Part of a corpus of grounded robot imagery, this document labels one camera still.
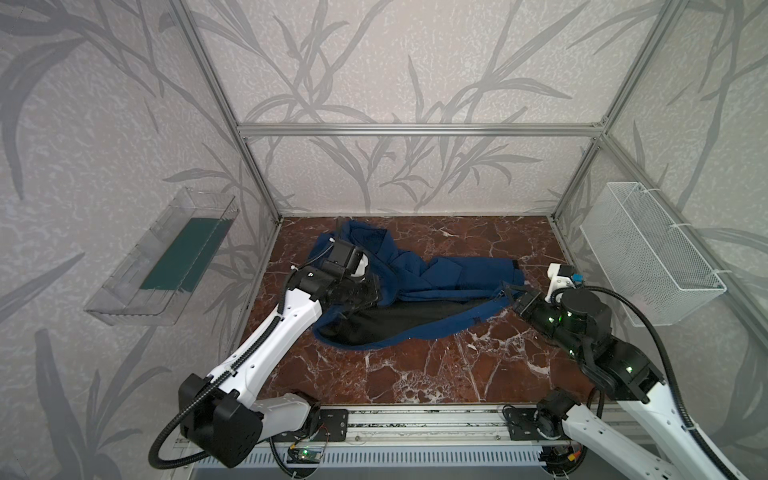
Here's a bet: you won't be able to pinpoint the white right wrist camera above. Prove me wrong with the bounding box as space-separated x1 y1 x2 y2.
545 263 583 303

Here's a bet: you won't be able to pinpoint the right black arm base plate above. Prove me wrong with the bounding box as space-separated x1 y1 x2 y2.
501 404 562 440

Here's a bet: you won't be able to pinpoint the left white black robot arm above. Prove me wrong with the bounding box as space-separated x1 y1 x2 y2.
148 258 378 470

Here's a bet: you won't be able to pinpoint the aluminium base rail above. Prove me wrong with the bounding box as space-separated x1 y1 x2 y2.
173 403 667 448

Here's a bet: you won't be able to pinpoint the blue zip jacket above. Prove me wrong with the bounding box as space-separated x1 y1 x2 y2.
311 220 525 351

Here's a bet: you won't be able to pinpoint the white wire mesh basket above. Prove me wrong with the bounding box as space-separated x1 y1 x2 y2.
580 182 727 326

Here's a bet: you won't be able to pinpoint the green mat in tray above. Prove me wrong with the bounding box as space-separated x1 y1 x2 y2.
140 217 234 293

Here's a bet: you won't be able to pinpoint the clear plastic wall tray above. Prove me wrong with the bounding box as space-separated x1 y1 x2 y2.
84 187 239 326

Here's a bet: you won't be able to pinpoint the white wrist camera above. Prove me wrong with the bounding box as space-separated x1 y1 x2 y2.
322 240 368 278
545 263 583 303

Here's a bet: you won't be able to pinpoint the aluminium frame struts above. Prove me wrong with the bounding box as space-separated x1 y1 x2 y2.
160 1 767 340

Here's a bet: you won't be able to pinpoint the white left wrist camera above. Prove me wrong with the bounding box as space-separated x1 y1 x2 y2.
322 240 368 278

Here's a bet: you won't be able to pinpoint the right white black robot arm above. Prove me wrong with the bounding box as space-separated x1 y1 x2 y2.
503 284 744 479

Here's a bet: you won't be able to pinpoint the green circuit board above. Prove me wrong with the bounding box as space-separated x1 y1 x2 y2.
287 446 323 464

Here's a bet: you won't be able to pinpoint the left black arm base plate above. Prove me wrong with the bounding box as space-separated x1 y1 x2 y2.
296 407 350 442

